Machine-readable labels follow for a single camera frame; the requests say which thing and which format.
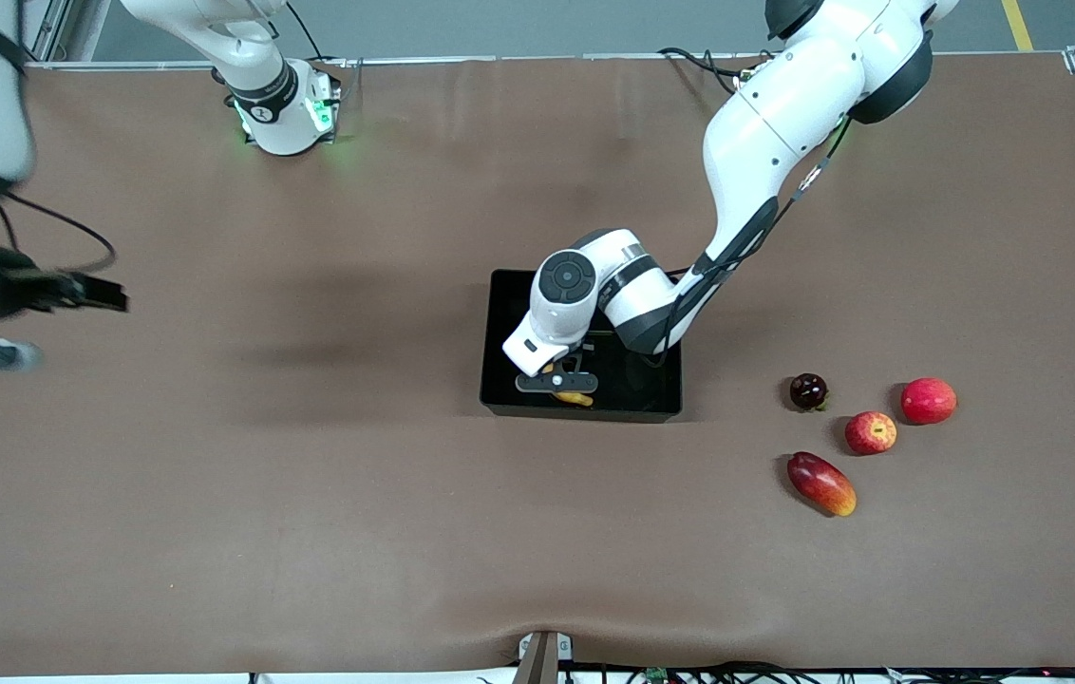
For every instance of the brown table mat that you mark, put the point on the brown table mat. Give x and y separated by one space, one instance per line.
310 522

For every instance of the black plastic box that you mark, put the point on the black plastic box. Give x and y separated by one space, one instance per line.
651 389

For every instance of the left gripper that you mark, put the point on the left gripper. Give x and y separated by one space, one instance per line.
588 347

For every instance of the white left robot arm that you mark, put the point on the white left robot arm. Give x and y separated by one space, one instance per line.
784 104

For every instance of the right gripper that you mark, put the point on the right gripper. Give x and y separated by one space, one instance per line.
17 287

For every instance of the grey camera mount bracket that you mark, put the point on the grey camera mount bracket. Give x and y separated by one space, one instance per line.
542 655

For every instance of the red round peach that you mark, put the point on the red round peach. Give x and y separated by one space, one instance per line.
929 401

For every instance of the red yellow mango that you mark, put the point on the red yellow mango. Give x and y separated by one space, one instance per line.
820 483

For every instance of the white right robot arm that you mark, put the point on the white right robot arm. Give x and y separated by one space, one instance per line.
262 95

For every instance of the dark purple mangosteen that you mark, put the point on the dark purple mangosteen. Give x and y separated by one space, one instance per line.
808 391

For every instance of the small red yellow apple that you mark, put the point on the small red yellow apple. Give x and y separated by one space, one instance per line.
871 433

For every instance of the yellow banana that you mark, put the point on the yellow banana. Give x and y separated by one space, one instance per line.
575 399

